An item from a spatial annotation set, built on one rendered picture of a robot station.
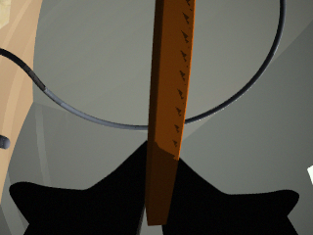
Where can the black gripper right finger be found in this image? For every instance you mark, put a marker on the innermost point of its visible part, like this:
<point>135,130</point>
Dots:
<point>197,208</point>

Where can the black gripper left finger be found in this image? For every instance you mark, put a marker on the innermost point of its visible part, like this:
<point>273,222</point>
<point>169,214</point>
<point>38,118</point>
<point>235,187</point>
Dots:
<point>114,206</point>

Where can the orange handle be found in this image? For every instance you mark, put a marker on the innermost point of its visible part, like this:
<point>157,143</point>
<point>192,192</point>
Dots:
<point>174,24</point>

